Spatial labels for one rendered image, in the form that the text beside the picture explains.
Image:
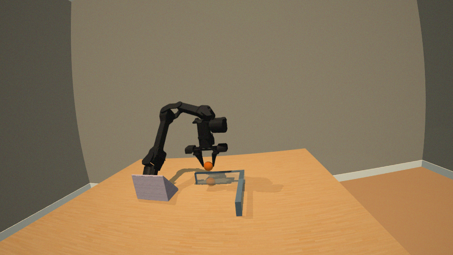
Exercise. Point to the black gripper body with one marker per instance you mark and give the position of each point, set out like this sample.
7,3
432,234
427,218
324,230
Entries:
205,143

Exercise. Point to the clear l-shaped low wall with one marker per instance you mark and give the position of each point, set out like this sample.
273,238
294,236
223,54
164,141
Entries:
221,178

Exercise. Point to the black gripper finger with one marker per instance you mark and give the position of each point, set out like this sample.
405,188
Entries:
200,158
214,157

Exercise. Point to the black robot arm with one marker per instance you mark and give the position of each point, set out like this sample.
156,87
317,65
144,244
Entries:
206,124

